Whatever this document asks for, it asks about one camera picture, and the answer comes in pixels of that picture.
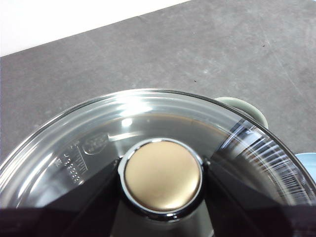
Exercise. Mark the pale green electric steamer pot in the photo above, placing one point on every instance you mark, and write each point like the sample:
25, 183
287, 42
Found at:
249, 107

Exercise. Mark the glass lid with green knob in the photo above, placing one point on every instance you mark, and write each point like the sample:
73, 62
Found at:
161, 176

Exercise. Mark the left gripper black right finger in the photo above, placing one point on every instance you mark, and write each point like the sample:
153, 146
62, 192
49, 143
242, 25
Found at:
247, 212

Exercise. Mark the blue round plate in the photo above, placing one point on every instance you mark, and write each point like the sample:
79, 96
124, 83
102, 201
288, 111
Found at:
308, 166

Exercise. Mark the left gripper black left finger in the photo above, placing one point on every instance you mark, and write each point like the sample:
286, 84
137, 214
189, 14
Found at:
61, 222

